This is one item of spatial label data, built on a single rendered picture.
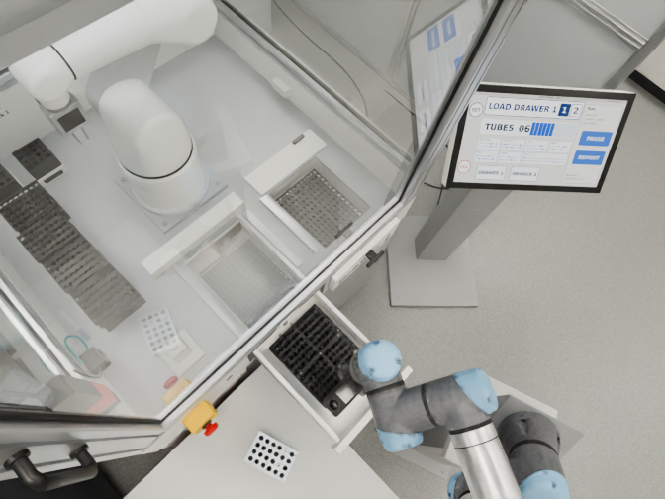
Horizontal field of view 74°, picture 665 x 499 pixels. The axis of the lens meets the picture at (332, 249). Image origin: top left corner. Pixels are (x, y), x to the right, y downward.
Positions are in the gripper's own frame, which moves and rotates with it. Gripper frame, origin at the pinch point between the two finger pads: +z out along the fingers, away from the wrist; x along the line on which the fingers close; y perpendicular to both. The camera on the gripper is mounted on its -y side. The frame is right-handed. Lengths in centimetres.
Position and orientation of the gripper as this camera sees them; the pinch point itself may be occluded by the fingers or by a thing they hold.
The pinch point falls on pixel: (345, 383)
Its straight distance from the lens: 115.5
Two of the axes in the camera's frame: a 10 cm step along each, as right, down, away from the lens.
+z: -1.2, 3.7, 9.2
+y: 7.0, -6.3, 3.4
